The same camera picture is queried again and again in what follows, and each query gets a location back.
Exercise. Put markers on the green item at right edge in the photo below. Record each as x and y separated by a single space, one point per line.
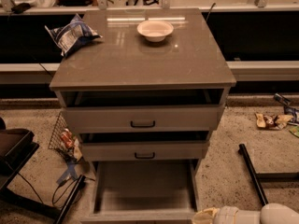
295 131

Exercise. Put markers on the blue white chip bag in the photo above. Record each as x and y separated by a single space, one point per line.
75 35

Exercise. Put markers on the black stand base right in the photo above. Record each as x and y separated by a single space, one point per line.
259 178

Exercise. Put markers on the blue snack bag on floor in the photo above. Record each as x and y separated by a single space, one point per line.
288 110

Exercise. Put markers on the crumpled yellow snack wrapper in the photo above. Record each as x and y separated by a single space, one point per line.
268 122

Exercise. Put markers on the grey top drawer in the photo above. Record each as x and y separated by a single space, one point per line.
143 118

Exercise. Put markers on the grey three-drawer cabinet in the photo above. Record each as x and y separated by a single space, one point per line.
124 69

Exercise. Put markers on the black chair at left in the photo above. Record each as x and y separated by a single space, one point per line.
16 148

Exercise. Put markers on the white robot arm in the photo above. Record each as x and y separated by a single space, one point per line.
272 213

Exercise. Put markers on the grey bottom drawer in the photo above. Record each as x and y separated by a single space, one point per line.
144 192

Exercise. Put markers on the red soda can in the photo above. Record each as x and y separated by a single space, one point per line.
66 137

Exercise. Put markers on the black stand base left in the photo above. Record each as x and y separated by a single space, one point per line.
56 214

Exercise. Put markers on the blue tape cross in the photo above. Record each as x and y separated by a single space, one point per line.
69 172

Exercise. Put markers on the wire mesh basket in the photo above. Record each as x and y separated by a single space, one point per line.
57 145

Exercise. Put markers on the white bowl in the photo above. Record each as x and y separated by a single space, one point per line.
155 31

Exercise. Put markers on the grey drawer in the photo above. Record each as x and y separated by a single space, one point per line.
143 118
141 151
144 192

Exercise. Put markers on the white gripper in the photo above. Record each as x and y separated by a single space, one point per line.
224 216

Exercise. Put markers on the black stand base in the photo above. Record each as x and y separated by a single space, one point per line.
56 214
259 178

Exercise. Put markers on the grey middle drawer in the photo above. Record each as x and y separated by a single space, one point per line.
141 151

